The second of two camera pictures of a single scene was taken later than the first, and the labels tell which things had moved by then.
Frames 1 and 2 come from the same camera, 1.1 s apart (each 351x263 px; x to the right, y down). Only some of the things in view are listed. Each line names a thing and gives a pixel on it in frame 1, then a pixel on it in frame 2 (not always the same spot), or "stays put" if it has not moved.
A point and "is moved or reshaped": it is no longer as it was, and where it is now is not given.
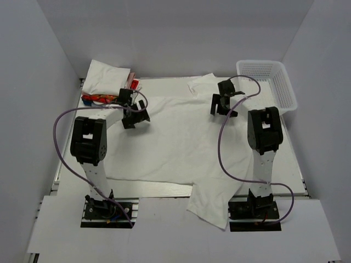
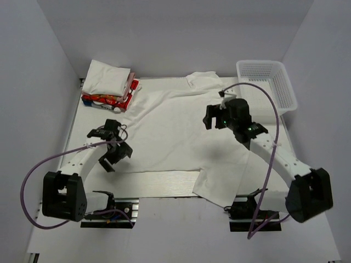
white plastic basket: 265,84 stays put
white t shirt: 182,143 is moved or reshaped
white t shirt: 103,79 stays put
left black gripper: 135,117 to 114,158
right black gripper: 222,102 to 216,118
